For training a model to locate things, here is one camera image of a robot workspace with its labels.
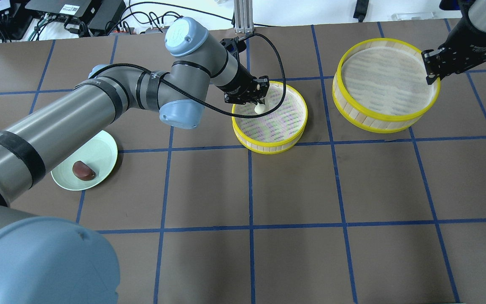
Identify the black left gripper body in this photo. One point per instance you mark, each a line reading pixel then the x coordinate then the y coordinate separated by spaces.
pixel 238 83

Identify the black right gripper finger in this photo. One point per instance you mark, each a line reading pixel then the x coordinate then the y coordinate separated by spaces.
pixel 431 79

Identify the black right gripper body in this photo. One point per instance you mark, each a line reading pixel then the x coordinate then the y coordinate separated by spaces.
pixel 465 45

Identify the white steamed bun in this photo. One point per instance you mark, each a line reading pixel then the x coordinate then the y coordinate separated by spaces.
pixel 260 108

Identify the yellow steamer layer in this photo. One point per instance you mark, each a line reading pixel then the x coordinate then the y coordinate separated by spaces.
pixel 380 86
pixel 278 131

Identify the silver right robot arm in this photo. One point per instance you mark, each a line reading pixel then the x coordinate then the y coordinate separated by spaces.
pixel 474 11

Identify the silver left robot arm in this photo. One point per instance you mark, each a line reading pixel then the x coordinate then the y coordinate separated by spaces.
pixel 49 260

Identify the black power adapter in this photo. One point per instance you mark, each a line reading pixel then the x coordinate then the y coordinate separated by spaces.
pixel 360 10

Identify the light green round plate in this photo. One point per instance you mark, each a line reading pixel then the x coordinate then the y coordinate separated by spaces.
pixel 100 154

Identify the brown chocolate bun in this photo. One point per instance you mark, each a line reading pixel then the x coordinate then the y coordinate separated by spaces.
pixel 83 172

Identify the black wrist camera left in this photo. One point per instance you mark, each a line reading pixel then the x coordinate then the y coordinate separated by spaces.
pixel 234 45

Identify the aluminium frame post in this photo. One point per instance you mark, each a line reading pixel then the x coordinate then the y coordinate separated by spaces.
pixel 243 16

